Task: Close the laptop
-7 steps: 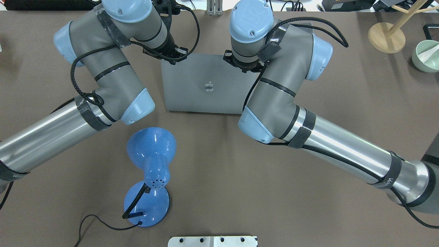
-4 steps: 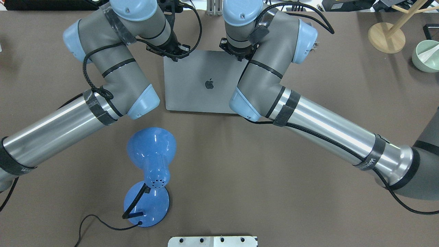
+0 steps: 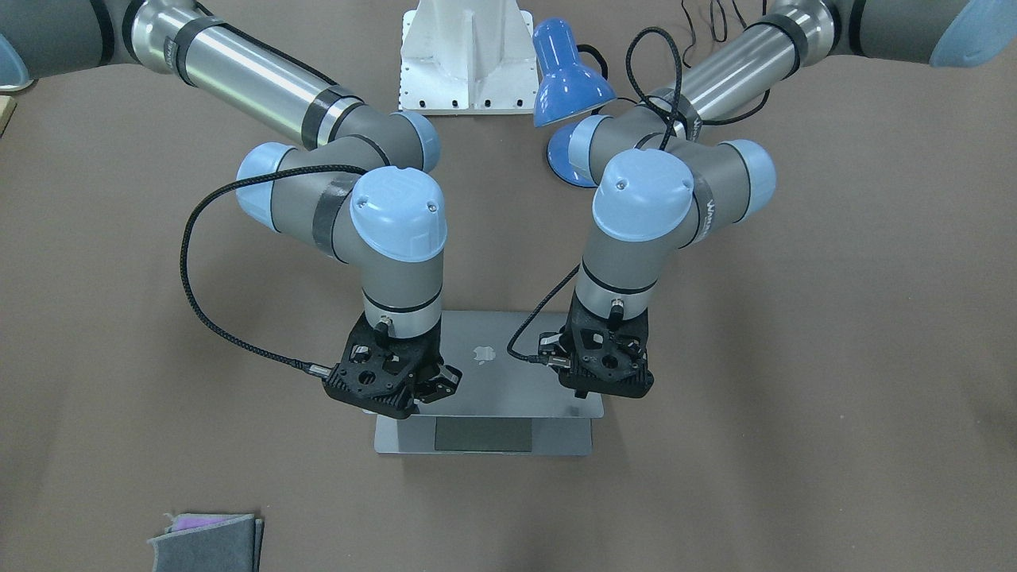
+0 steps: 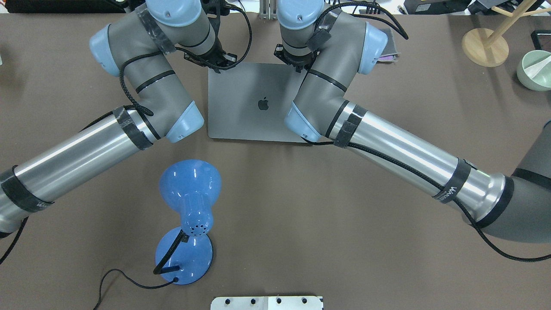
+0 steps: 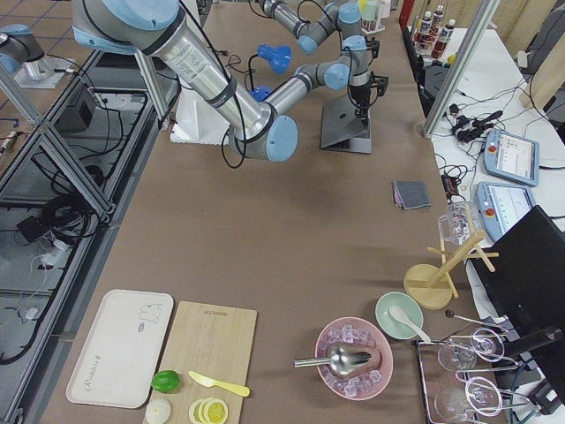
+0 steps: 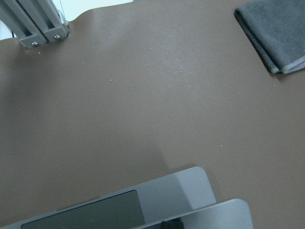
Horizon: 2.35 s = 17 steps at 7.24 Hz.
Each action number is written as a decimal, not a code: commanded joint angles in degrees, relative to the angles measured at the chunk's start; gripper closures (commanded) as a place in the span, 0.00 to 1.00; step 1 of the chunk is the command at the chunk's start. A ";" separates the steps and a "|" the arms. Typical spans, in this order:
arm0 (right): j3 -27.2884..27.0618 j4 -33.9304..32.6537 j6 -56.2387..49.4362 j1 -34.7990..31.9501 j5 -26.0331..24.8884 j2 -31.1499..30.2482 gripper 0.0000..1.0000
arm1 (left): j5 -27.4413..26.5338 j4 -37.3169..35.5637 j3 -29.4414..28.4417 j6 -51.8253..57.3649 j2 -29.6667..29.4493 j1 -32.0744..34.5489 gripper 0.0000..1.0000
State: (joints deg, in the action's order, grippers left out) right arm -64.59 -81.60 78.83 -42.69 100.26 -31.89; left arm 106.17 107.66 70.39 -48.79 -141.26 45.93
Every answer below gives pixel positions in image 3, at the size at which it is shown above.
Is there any grey laptop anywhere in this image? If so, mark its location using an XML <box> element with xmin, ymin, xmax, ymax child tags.
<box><xmin>374</xmin><ymin>309</ymin><xmax>604</xmax><ymax>456</ymax></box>

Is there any blue desk lamp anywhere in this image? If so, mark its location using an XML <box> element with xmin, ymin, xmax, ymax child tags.
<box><xmin>532</xmin><ymin>17</ymin><xmax>615</xmax><ymax>188</ymax></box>

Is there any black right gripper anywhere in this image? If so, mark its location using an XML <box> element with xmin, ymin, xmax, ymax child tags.
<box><xmin>413</xmin><ymin>357</ymin><xmax>462</xmax><ymax>404</ymax></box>

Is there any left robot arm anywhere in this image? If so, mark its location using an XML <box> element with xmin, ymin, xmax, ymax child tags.
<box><xmin>524</xmin><ymin>1</ymin><xmax>1015</xmax><ymax>395</ymax></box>

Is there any grey folded cloth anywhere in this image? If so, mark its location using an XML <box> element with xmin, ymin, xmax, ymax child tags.
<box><xmin>148</xmin><ymin>513</ymin><xmax>264</xmax><ymax>571</ymax></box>

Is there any black lamp power cord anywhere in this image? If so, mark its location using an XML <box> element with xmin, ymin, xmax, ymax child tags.
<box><xmin>612</xmin><ymin>0</ymin><xmax>771</xmax><ymax>128</ymax></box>

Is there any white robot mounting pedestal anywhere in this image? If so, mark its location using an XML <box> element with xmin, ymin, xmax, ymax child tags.
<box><xmin>399</xmin><ymin>1</ymin><xmax>539</xmax><ymax>115</ymax></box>

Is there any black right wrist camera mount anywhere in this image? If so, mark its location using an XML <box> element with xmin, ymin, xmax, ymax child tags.
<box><xmin>323</xmin><ymin>314</ymin><xmax>442</xmax><ymax>419</ymax></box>

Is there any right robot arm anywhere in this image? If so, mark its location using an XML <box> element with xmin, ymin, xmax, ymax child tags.
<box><xmin>1</xmin><ymin>1</ymin><xmax>461</xmax><ymax>419</ymax></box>

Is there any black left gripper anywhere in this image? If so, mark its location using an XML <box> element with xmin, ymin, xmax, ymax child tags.
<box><xmin>538</xmin><ymin>326</ymin><xmax>575</xmax><ymax>374</ymax></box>

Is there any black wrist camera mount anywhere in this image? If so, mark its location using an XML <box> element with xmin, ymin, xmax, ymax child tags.
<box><xmin>557</xmin><ymin>298</ymin><xmax>654</xmax><ymax>398</ymax></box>
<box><xmin>323</xmin><ymin>314</ymin><xmax>442</xmax><ymax>419</ymax></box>

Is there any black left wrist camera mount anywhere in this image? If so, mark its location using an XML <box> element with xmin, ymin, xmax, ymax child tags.
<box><xmin>557</xmin><ymin>298</ymin><xmax>654</xmax><ymax>398</ymax></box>

